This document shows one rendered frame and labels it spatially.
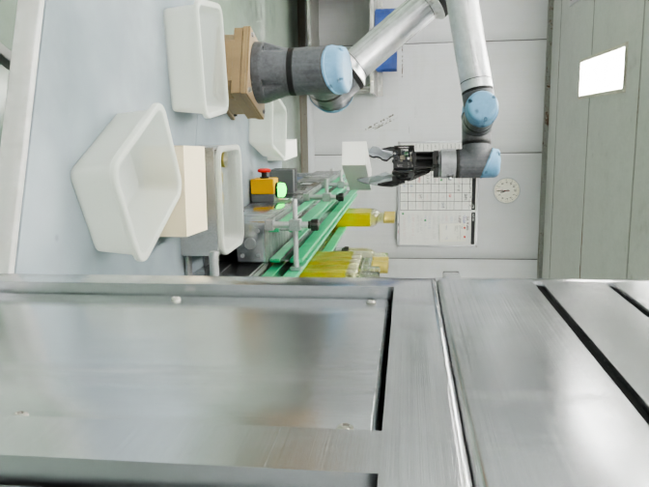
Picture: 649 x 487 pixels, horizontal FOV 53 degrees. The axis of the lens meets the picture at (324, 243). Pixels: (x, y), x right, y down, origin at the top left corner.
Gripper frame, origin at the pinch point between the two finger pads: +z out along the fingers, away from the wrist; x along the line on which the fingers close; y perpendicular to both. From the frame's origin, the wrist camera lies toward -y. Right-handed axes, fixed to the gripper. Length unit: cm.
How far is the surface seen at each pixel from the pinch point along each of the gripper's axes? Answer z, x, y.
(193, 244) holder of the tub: 31, 28, 39
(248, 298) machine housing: 3, 45, 107
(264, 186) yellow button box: 29.6, 1.1, -14.0
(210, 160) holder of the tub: 27, 12, 45
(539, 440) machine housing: -18, 54, 134
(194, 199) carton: 27, 22, 54
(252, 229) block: 23.6, 21.3, 21.7
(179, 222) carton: 28, 27, 58
